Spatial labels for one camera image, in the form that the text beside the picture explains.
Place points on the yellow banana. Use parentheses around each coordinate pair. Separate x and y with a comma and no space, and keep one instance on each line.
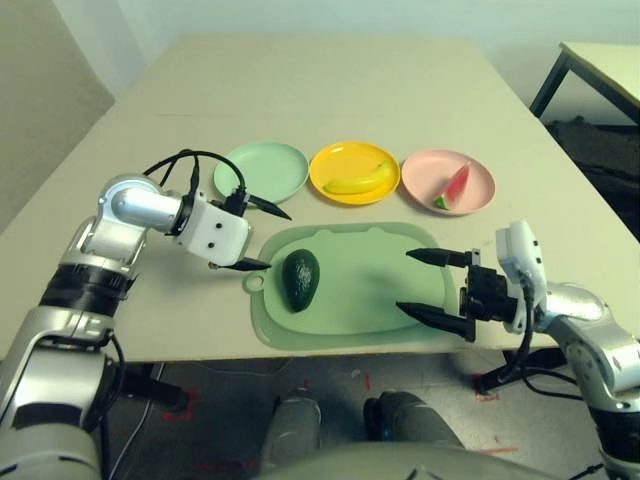
(360,182)

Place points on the red watermelon slice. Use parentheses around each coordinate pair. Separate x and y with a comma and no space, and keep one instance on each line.
(456,187)

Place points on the grey robot left leg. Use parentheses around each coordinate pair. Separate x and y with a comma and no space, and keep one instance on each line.
(292,430)

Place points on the grey robot right leg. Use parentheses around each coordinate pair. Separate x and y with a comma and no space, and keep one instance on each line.
(410,420)

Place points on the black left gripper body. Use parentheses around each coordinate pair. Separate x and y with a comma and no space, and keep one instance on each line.
(237,206)

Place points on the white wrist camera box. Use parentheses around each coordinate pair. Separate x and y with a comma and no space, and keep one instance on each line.
(212,230)
(520,250)

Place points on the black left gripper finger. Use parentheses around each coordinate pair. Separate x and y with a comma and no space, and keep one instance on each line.
(267,207)
(247,265)

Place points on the side table with black frame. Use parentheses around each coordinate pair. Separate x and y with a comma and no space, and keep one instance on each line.
(600,70)

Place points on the black table foot bar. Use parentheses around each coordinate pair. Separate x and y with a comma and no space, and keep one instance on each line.
(540,360)
(155,392)

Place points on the grey robot torso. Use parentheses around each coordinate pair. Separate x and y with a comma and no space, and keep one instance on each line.
(400,465)

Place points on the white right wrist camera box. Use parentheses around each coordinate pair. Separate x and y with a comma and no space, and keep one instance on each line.
(520,250)

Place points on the yellow plate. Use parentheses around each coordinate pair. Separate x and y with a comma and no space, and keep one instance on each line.
(345,162)

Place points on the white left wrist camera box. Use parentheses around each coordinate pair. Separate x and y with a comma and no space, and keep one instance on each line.
(212,230)

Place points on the pink plate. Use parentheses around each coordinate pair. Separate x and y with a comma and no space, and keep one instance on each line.
(430,175)

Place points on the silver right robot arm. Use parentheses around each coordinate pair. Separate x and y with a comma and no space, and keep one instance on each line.
(595,340)

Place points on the mint green plate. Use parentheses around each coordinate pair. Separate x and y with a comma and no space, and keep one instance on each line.
(265,170)

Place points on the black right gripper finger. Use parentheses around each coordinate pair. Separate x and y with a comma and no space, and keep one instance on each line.
(440,256)
(440,320)

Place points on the dark green avocado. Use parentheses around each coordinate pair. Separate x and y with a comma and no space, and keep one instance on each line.
(301,280)

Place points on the green cutting board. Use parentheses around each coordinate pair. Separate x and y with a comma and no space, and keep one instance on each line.
(360,290)

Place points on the grey robot leg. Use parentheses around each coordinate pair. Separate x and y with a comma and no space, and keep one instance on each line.
(292,430)
(410,420)

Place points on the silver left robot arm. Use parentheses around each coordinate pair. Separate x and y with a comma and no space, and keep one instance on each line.
(55,360)

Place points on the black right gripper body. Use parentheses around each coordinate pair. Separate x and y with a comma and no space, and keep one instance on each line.
(487,297)

